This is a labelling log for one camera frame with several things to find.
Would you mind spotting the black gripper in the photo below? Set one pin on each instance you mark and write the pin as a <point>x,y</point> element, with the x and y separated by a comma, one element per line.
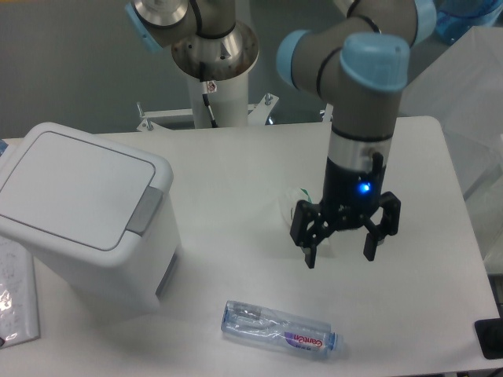
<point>349,199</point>

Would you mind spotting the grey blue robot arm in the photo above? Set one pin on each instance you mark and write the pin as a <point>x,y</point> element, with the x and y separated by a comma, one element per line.
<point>359,67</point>

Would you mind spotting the crushed clear plastic bottle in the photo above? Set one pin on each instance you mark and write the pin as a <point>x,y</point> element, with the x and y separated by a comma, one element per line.
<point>276,330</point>

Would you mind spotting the blue plastic water jug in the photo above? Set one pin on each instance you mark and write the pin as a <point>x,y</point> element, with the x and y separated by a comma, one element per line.
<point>456,18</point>

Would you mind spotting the black device at edge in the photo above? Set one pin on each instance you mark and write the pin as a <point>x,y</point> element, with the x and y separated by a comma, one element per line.
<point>489,334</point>

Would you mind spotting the crumpled clear plastic wrapper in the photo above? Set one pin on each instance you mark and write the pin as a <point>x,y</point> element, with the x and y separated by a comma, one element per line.
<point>287,202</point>

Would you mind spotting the white push-top trash can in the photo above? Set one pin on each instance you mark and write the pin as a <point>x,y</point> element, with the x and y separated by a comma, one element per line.
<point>96,212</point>

